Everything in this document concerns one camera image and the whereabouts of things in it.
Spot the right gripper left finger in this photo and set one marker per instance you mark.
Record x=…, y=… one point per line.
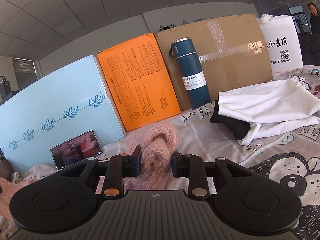
x=117, y=169

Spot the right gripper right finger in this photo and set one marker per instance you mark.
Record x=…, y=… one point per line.
x=191, y=167

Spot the pink knitted sweater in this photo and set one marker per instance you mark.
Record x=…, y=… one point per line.
x=157, y=143

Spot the smartphone playing video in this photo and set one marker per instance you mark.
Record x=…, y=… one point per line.
x=76, y=149

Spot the black garment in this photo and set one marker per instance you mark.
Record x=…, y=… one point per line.
x=238, y=128

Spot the light blue Cobou box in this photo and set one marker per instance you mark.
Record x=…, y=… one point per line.
x=58, y=107

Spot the orange cardboard box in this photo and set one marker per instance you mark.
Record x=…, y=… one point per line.
x=139, y=82

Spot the white folded garment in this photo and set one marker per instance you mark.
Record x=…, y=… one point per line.
x=271, y=108

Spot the dark blue vacuum bottle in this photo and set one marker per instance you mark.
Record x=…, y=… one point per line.
x=184, y=52

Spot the brown cardboard box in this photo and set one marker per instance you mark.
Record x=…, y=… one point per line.
x=231, y=50

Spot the white shopping bag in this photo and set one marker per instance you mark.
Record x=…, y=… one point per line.
x=282, y=43

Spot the woman in background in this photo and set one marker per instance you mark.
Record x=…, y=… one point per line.
x=314, y=19

